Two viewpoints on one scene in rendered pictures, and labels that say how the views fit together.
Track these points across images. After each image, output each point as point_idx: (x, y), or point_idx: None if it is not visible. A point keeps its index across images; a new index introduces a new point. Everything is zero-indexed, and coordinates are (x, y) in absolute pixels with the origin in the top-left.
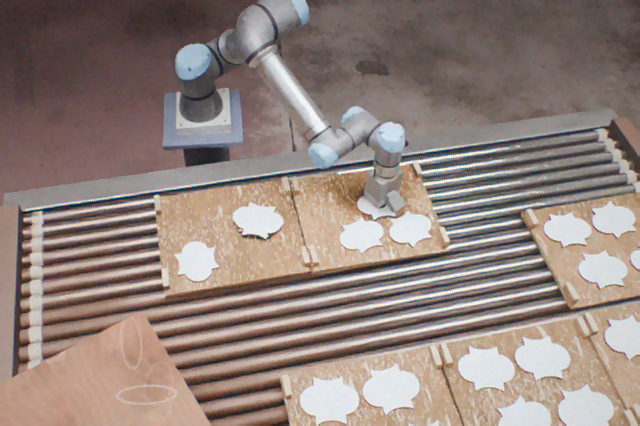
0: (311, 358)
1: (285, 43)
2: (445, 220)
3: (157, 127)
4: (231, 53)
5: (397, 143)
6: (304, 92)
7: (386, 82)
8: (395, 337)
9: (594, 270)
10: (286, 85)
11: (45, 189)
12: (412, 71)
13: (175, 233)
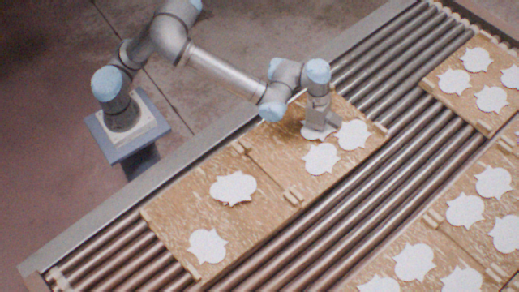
0: (342, 272)
1: (119, 28)
2: (371, 115)
3: (57, 146)
4: (135, 61)
5: (327, 74)
6: (233, 66)
7: (216, 22)
8: (392, 224)
9: (487, 102)
10: (217, 67)
11: (45, 246)
12: (231, 5)
13: (173, 232)
